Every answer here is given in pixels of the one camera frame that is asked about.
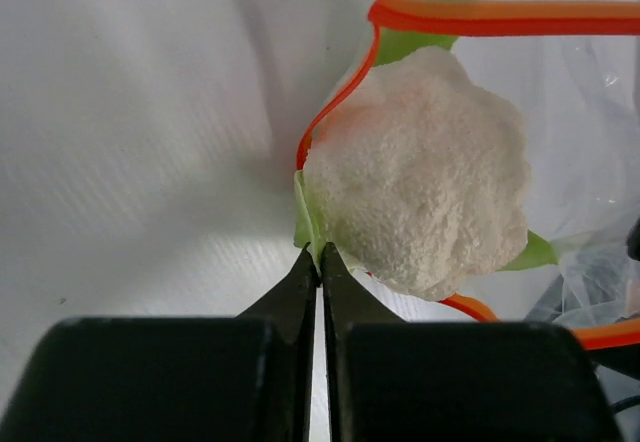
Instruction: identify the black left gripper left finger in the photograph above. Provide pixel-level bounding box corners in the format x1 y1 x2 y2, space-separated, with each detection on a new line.
1 251 317 441

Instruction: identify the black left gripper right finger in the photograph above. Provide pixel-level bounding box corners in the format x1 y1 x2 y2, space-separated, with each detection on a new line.
320 244 622 441

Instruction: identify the white cauliflower with green leaves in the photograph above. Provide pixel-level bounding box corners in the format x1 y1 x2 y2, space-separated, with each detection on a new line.
290 0 560 303

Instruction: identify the clear zip bag orange zipper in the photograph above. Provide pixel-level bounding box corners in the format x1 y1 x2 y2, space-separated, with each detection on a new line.
294 0 640 353

